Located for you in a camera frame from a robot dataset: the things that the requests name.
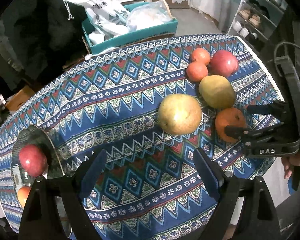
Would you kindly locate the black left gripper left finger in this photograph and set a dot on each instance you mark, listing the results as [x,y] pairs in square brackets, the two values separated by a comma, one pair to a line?
[41,220]

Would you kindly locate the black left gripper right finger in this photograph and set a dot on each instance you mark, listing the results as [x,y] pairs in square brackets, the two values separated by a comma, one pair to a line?
[258,218]

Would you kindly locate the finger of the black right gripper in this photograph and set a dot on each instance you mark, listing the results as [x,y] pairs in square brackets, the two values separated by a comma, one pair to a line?
[254,136]
[278,109]

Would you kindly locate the large orange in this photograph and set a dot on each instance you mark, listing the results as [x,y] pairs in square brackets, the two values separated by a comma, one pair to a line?
[229,117]

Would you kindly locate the green-yellow mango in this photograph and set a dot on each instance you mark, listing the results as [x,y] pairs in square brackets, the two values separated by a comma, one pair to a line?
[217,91]

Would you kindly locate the small red apple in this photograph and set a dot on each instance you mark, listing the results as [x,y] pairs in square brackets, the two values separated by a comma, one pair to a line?
[33,160]

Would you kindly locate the yellow pear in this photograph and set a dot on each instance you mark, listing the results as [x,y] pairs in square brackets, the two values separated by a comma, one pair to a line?
[179,114]

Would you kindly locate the large red apple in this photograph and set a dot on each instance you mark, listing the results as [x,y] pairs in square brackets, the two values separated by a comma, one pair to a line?
[223,63]

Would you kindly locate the small orange tangerine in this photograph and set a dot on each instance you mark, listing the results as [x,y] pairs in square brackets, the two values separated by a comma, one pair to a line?
[201,55]

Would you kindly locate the person's right hand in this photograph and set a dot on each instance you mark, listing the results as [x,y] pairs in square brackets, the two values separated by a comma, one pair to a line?
[288,162]

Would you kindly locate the dark scalloped fruit bowl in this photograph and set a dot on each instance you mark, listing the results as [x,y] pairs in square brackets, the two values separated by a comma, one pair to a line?
[36,136]

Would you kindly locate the metal shoe rack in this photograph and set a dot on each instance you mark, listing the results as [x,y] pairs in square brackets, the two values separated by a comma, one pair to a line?
[256,20]

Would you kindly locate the brown cardboard box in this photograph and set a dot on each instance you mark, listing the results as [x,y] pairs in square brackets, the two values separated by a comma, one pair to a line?
[19,98]

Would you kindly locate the teal cardboard box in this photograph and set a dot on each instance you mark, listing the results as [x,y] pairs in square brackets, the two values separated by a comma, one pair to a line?
[131,37]

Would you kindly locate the blue patterned tablecloth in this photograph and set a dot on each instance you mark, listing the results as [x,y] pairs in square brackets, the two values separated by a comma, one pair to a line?
[149,188]

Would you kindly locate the clear plastic bag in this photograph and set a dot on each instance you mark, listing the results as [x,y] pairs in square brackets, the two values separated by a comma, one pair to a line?
[149,15]

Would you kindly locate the white printed plastic bag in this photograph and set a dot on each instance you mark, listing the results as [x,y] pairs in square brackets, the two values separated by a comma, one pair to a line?
[108,18]

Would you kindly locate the black hanging jacket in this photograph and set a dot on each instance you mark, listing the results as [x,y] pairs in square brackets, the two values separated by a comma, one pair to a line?
[38,39]

